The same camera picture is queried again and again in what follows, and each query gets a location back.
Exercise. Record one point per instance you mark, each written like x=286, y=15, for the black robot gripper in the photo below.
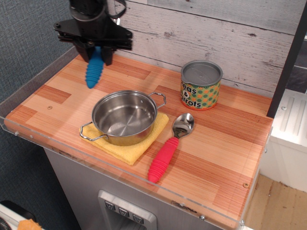
x=92, y=22

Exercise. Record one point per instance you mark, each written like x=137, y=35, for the blue handled metal fork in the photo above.
x=94, y=68

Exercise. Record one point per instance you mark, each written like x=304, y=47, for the silver steel pan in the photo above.
x=123, y=118

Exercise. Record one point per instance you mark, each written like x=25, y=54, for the yellow folded cloth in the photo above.
x=130, y=154

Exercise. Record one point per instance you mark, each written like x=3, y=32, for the peas and carrots can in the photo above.
x=200, y=84

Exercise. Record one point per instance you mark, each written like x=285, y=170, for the silver dispenser button panel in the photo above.
x=120, y=214

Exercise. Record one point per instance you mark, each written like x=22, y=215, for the orange object at corner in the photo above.
x=28, y=224

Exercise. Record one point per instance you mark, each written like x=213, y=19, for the red handled metal spoon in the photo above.
x=182, y=127

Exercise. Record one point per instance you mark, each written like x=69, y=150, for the clear acrylic guard rail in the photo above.
x=211, y=175

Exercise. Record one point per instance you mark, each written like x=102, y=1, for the dark grey right post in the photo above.
x=289, y=64

